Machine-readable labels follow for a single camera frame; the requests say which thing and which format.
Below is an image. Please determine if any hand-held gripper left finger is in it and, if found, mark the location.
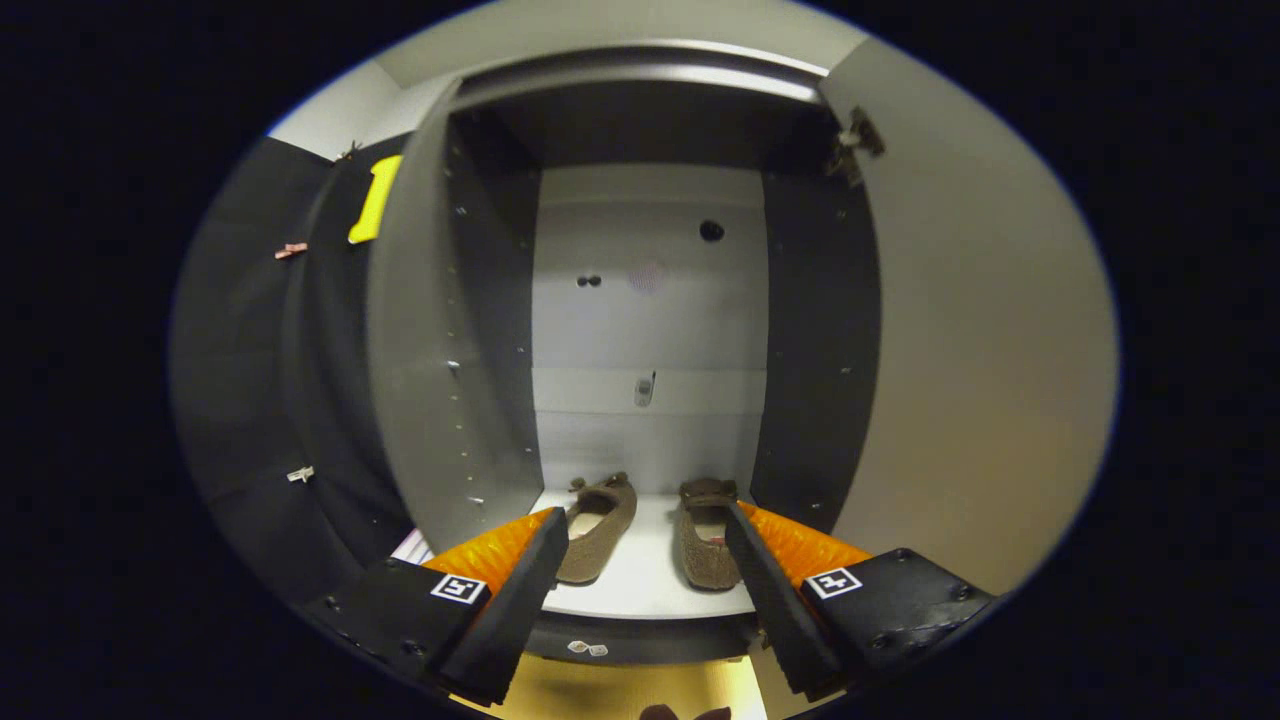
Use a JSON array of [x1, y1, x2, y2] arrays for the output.
[[300, 506, 571, 707]]

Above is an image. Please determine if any gray shoe cabinet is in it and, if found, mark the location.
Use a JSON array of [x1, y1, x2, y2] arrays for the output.
[[364, 44, 887, 667]]

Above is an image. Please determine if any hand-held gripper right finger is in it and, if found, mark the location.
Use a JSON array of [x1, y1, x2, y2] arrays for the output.
[[722, 498, 1001, 701]]

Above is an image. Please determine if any black backdrop cloth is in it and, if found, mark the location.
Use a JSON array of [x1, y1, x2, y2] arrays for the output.
[[170, 133, 423, 603]]

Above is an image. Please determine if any brown fuzzy shoe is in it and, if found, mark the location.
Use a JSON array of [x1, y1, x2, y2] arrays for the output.
[[554, 471, 639, 587], [677, 477, 747, 592]]

